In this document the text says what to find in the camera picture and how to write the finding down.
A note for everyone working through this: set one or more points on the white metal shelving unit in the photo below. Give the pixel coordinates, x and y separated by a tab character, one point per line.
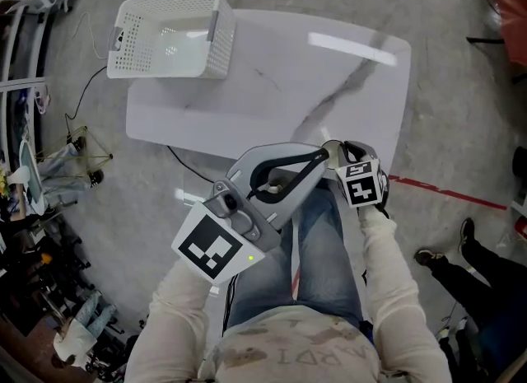
20	84

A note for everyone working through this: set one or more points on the black fabric bin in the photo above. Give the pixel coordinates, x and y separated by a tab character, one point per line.
520	161

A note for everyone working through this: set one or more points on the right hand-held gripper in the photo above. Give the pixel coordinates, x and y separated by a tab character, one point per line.
360	190

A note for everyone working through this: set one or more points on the person's blue jeans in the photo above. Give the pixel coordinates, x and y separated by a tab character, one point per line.
325	249

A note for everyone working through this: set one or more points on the person's cream printed sweatshirt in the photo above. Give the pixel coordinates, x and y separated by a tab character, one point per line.
296	348

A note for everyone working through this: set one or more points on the person's left forearm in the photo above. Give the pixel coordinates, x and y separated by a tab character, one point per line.
181	303

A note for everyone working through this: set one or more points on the round white table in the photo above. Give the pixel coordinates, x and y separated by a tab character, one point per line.
31	175

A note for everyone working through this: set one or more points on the white perforated plastic basket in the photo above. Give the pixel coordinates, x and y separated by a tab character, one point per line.
173	56

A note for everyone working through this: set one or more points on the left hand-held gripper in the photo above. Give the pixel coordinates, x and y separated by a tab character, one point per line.
210	245

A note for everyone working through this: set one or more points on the person's right forearm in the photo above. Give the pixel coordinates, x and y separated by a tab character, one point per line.
381	258

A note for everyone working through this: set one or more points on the yellow flowers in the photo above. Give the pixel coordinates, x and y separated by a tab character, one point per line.
3	183

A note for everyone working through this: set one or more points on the orange cloth covered table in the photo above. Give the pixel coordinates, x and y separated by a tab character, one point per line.
514	23

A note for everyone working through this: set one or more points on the red floor tape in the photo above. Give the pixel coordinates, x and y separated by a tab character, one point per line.
453	194

